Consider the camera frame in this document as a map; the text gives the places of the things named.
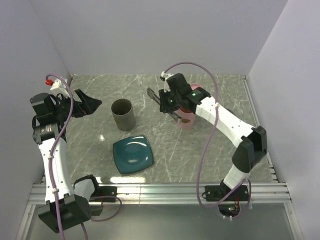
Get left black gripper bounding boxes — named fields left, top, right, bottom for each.
left=53, top=88, right=102, bottom=122

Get metal food tongs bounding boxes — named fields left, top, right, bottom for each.
left=147, top=87, right=182, bottom=124

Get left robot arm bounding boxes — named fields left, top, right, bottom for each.
left=30, top=89, right=102, bottom=233

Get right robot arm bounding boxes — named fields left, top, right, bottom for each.
left=158, top=72, right=268, bottom=200

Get pink canister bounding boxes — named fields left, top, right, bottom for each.
left=175, top=107, right=196, bottom=130

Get pink lid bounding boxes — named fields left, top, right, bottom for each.
left=190, top=83, right=202, bottom=91

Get grey steel canister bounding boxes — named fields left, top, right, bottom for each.
left=111, top=98, right=136, bottom=132

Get teal square plate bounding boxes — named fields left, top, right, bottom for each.
left=112, top=134, right=154, bottom=175

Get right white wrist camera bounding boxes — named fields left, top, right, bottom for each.
left=160, top=71, right=173, bottom=81

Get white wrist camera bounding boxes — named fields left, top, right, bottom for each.
left=160, top=71, right=173, bottom=81
left=45, top=78, right=70, bottom=98

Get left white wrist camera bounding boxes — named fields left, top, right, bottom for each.
left=45, top=78, right=70, bottom=98

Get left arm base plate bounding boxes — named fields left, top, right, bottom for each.
left=90, top=186, right=117, bottom=203

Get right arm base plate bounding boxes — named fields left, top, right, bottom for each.
left=201, top=185, right=250, bottom=202

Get aluminium rail frame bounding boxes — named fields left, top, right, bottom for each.
left=15, top=73, right=301, bottom=240

